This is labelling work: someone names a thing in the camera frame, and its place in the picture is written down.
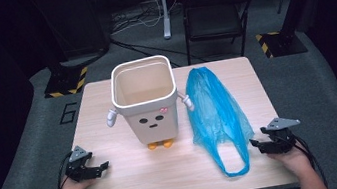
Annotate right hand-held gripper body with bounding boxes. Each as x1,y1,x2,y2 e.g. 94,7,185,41
264,113,305,156

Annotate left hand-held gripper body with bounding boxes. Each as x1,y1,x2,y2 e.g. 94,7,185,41
61,143,97,184

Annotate blue plastic bag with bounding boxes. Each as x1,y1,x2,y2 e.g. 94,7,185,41
180,60,261,183

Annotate white trash bin with face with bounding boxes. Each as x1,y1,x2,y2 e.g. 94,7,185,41
97,50,201,158

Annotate white bin rim ring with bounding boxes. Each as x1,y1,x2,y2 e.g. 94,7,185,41
105,52,181,118

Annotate person's right hand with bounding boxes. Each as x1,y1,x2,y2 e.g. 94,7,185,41
264,140,315,178

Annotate black striped stand base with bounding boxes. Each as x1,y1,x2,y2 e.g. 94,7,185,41
255,27,309,61
40,57,92,100

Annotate black folding chair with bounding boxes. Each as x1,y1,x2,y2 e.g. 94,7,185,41
178,0,264,66

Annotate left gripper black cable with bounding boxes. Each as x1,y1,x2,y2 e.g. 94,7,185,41
47,152,78,189

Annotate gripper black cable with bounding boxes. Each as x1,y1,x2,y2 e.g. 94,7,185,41
47,152,78,189
292,132,328,189

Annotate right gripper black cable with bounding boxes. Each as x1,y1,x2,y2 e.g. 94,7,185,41
292,132,328,189

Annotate black floor cables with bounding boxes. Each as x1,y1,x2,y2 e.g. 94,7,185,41
110,25,206,78

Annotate white floor cables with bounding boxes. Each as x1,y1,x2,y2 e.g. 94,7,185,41
106,0,187,36

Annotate white desk frame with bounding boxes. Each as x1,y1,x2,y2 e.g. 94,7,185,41
157,0,248,41

